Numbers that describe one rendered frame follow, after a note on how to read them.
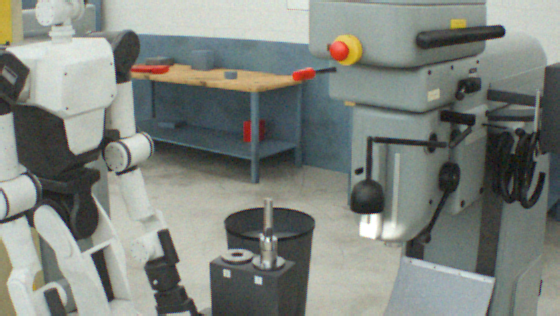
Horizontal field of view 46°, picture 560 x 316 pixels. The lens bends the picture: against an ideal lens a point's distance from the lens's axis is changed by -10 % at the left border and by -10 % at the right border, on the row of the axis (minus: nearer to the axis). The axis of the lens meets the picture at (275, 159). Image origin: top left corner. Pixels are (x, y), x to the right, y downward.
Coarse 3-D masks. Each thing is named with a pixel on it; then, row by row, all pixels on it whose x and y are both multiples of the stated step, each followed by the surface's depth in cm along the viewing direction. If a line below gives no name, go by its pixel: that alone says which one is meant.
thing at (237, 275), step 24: (216, 264) 200; (240, 264) 200; (264, 264) 197; (288, 264) 200; (216, 288) 203; (240, 288) 199; (264, 288) 195; (288, 288) 199; (216, 312) 205; (240, 312) 201; (264, 312) 197; (288, 312) 201
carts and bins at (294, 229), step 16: (256, 208) 397; (288, 208) 396; (224, 224) 373; (240, 224) 392; (256, 224) 398; (288, 224) 397; (304, 224) 389; (240, 240) 359; (256, 240) 354; (288, 240) 355; (304, 240) 362; (288, 256) 359; (304, 256) 366; (304, 272) 370; (304, 288) 375; (304, 304) 380
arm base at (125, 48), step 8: (88, 32) 182; (120, 32) 175; (128, 32) 176; (120, 40) 174; (128, 40) 176; (136, 40) 179; (112, 48) 172; (120, 48) 174; (128, 48) 177; (136, 48) 180; (120, 56) 174; (128, 56) 177; (136, 56) 180; (120, 64) 175; (128, 64) 178; (120, 72) 176; (128, 72) 178
